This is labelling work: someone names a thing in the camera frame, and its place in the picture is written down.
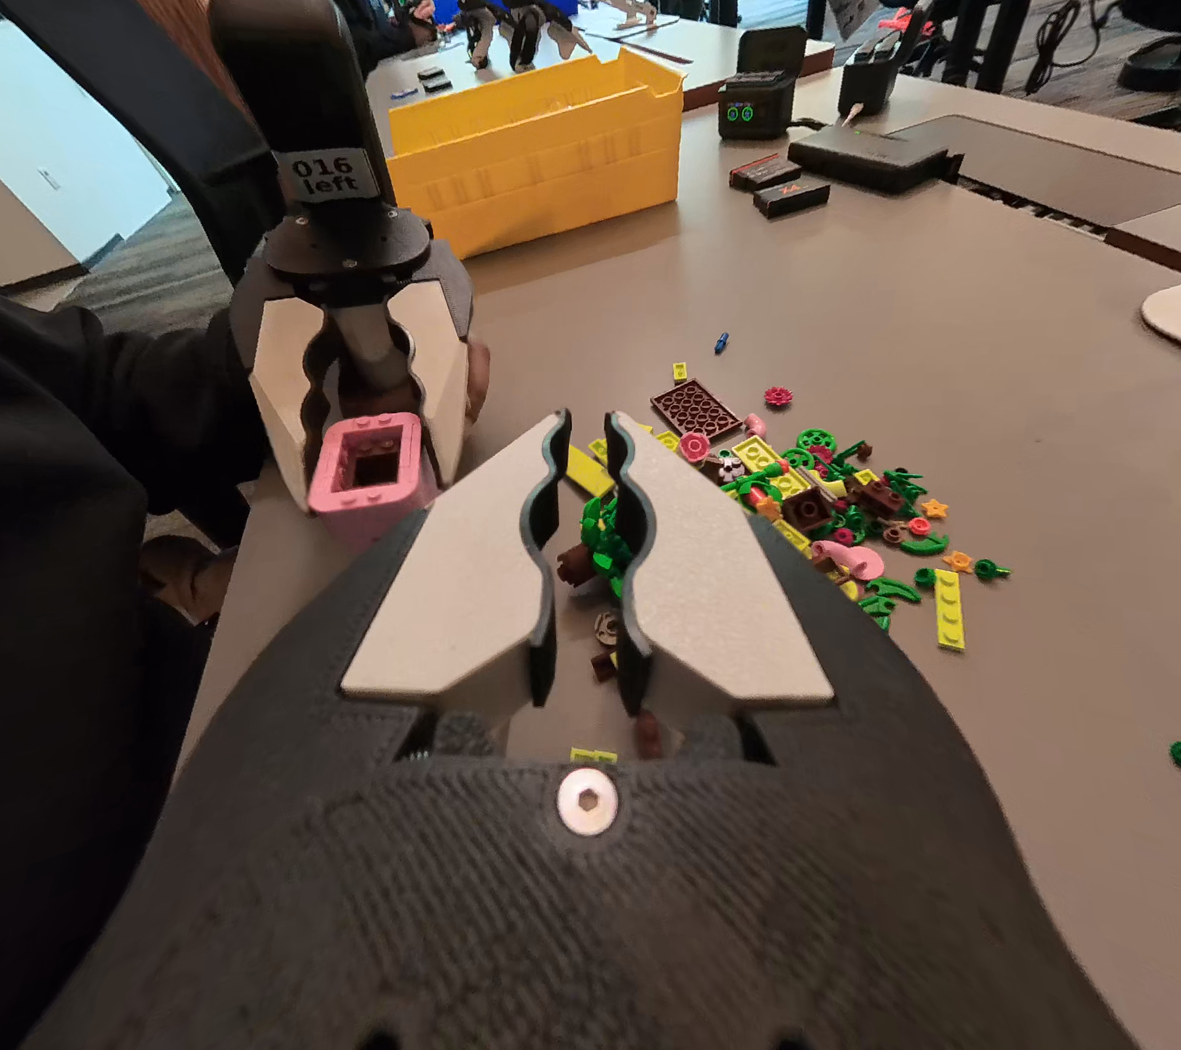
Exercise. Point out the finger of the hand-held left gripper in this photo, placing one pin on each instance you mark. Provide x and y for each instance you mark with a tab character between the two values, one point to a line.
438	366
281	385

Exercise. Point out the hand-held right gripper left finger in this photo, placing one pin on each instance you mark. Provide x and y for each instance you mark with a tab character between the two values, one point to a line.
461	597

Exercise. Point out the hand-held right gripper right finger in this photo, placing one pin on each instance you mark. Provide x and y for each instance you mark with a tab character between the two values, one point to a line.
719	597

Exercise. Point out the pink toy brick pot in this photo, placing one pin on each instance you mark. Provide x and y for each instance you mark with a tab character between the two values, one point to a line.
332	495

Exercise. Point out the pile of small toy bricks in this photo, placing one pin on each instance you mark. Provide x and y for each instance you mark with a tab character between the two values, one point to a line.
812	505

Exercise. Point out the person's left forearm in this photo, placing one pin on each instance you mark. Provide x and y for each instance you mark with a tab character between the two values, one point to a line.
139	403

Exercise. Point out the person's left hand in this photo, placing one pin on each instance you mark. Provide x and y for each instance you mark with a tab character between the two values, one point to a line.
378	401

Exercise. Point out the pink arch toy piece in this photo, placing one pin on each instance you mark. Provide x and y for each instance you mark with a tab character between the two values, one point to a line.
854	558

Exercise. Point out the long wide lime plate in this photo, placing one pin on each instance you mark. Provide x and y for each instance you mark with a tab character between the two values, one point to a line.
761	455

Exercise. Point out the green toy wheel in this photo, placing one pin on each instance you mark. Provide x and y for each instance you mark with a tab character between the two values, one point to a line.
798	459
816	436

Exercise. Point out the pink curved toy tube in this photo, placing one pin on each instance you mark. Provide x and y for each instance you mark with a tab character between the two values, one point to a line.
756	425

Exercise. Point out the brown toy brick plate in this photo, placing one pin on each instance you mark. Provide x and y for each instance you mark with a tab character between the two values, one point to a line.
697	408

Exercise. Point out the magenta flower toy piece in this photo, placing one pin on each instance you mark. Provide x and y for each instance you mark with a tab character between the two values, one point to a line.
778	396

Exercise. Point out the yellow plastic bin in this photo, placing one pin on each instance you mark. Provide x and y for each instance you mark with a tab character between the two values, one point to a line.
544	145

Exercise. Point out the narrow lime toy plate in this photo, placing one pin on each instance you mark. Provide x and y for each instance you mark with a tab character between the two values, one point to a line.
950	609

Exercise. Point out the black tabletop gadget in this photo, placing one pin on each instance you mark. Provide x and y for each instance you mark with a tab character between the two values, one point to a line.
480	16
540	11

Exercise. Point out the black charger with green lights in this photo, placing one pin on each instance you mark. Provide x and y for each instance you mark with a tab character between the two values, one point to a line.
756	99

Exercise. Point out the black flat power box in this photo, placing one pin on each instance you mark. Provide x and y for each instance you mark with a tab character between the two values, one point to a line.
872	156

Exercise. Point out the black charger case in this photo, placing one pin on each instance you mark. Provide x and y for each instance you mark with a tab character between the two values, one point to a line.
872	81

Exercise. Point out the white desk lamp stand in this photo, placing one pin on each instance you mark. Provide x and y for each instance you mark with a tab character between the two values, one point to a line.
1164	316

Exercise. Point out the black camera battery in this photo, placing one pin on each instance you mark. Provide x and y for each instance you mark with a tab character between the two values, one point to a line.
764	170
792	198

